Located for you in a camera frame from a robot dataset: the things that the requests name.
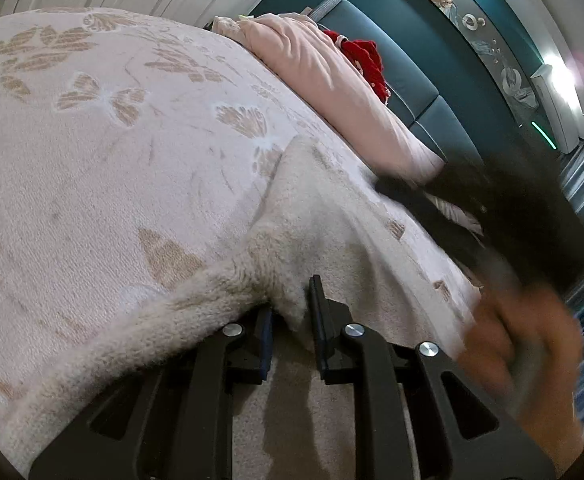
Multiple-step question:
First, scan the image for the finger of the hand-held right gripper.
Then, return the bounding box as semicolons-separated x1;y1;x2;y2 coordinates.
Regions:
374;172;435;216

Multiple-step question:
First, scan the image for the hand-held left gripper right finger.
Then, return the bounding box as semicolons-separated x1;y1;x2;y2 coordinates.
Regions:
308;274;556;480

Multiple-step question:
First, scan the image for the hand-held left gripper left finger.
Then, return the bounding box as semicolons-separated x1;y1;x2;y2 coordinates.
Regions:
28;307;274;480

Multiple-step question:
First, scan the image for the fluffy beige garment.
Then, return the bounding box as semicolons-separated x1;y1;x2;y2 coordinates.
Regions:
2;134;478;480

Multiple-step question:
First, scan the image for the person's right hand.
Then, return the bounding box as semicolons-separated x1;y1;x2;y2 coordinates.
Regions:
458;282;584;461

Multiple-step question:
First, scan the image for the teal padded headboard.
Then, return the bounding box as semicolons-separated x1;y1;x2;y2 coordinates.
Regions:
317;0;485;163

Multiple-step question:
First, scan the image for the red garment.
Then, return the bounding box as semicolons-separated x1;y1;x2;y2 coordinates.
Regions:
322;29;391;106

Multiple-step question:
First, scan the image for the pink duvet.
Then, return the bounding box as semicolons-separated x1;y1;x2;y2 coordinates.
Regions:
211;10;445;182

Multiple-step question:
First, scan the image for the grey pillow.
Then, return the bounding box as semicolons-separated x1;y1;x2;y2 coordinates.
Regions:
303;0;343;22

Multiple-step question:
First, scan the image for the pink leaf-patterned bed blanket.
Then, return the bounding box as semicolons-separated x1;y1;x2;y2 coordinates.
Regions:
0;6;482;426

